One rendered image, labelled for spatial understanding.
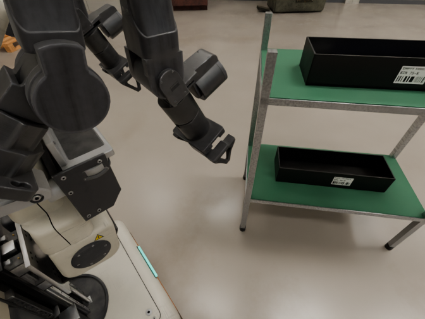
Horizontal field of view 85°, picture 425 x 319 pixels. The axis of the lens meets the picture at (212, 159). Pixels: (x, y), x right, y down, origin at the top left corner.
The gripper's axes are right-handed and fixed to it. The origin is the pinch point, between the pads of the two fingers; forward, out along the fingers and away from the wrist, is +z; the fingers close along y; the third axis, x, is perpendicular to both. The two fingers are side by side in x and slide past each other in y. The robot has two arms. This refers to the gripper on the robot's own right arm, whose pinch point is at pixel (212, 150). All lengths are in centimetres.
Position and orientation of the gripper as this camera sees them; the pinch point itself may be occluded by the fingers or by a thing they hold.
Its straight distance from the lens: 55.8
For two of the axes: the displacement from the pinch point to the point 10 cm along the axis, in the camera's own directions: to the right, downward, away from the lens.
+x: -6.3, 7.6, -1.5
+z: 3.5, 4.5, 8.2
